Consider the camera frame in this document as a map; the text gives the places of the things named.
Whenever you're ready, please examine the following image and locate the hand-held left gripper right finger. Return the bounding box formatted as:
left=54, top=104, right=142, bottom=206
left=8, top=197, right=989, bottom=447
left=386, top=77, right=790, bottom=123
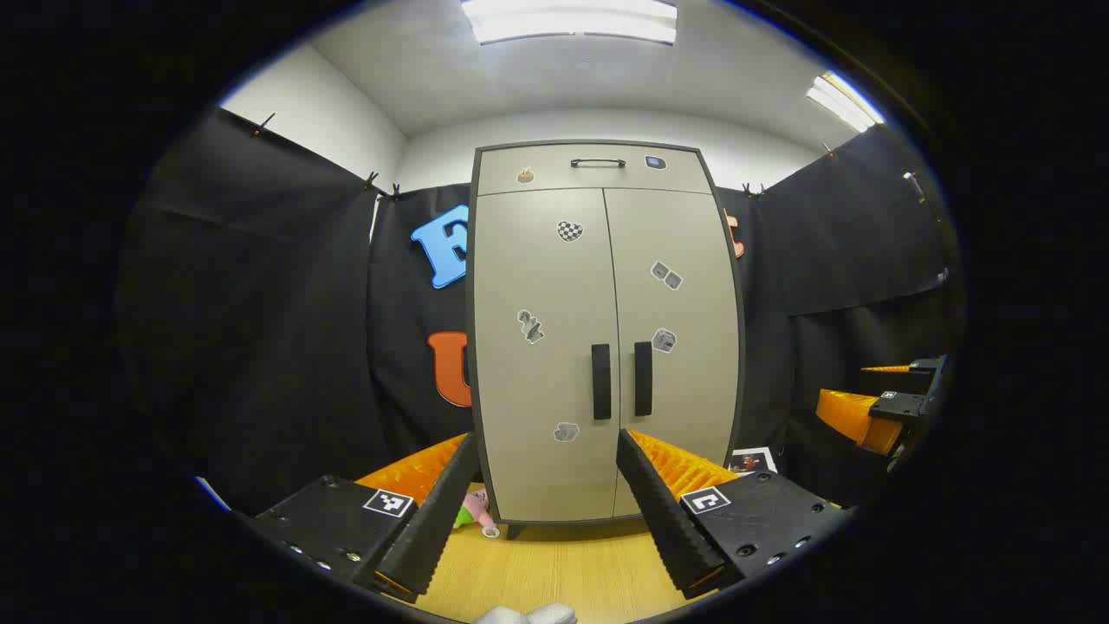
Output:
left=615, top=427, right=859, bottom=601

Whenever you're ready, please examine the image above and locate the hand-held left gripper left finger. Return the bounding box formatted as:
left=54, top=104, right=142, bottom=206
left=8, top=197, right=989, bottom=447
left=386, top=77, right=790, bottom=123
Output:
left=230, top=432, right=480, bottom=606

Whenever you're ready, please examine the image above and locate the grey double-door shoe cabinet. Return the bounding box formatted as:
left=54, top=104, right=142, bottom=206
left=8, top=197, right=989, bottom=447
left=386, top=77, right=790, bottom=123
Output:
left=465, top=140, right=748, bottom=540

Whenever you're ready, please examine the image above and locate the black door handle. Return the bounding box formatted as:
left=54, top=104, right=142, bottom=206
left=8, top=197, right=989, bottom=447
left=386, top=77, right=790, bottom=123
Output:
left=592, top=343, right=613, bottom=421
left=633, top=341, right=653, bottom=418

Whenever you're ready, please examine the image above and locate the grey shoe cabinet door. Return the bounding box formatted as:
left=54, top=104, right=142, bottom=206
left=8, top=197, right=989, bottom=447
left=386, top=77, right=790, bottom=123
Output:
left=604, top=186, right=743, bottom=518
left=472, top=188, right=620, bottom=525

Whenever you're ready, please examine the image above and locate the grey cabinet drawer front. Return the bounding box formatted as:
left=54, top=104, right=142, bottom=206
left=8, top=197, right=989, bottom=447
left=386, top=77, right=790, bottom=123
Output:
left=477, top=146, right=713, bottom=197

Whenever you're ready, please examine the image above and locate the pink plush toy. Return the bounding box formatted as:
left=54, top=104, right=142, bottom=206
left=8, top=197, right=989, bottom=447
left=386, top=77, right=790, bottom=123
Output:
left=452, top=488, right=502, bottom=538

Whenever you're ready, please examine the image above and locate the printed photo card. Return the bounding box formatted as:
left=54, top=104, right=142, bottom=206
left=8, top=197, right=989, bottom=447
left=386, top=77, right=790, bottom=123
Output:
left=730, top=447, right=778, bottom=477

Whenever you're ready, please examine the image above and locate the black backdrop cloth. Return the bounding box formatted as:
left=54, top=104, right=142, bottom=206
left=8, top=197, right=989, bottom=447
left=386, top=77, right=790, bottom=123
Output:
left=113, top=104, right=963, bottom=521

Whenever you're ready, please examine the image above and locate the small ceiling light panel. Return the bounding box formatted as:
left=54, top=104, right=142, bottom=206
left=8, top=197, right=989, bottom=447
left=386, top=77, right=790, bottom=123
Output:
left=806, top=71, right=886, bottom=133

